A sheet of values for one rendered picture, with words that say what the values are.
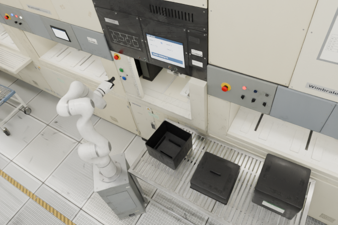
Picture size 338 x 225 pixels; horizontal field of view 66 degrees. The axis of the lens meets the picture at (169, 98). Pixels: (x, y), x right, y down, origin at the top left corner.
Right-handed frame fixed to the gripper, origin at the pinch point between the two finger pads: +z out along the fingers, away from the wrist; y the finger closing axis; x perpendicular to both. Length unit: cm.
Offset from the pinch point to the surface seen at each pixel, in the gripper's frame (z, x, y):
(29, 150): -66, -120, -127
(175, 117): 13, -39, 51
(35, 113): -20, -120, -169
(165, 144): -15, -43, 56
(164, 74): 51, -33, 16
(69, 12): 13, 48, -38
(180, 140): -5, -43, 65
